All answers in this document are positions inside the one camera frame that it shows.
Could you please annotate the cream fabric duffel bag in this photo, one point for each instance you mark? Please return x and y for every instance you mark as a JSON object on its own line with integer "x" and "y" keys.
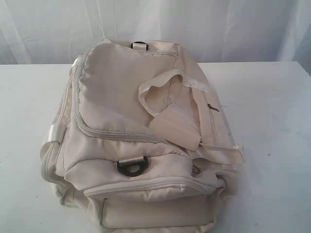
{"x": 140, "y": 142}

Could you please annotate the white backdrop curtain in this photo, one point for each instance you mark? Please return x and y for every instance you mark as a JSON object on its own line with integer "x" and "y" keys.
{"x": 56, "y": 31}

